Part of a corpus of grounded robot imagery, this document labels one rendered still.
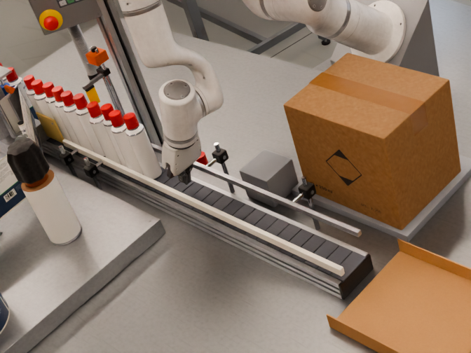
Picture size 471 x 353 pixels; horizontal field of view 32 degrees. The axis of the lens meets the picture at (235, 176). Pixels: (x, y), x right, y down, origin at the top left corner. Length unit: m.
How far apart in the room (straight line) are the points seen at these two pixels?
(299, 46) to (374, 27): 2.18
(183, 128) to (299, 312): 0.50
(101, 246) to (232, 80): 0.81
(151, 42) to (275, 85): 0.81
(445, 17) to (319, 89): 0.86
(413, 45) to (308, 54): 2.07
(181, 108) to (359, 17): 0.59
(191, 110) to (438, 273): 0.66
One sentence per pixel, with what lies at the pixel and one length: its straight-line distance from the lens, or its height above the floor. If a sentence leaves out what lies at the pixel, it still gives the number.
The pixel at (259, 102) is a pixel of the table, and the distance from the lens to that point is 2.54.
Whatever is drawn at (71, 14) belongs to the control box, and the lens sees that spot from 2.26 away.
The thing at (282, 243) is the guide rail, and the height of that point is 0.91.
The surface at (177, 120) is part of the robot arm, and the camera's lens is 1.92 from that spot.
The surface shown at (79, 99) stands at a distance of 2.36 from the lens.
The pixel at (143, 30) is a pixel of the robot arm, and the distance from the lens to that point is 1.86.
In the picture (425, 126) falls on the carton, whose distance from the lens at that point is 1.90.
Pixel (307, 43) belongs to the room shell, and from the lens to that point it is 4.46.
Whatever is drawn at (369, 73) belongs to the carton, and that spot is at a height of 1.12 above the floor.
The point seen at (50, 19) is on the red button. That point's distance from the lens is 2.23.
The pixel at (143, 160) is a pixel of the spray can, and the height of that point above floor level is 0.95.
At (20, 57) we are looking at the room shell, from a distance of 5.40.
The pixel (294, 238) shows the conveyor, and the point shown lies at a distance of 1.96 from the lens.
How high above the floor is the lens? 2.19
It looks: 37 degrees down
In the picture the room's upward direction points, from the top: 19 degrees counter-clockwise
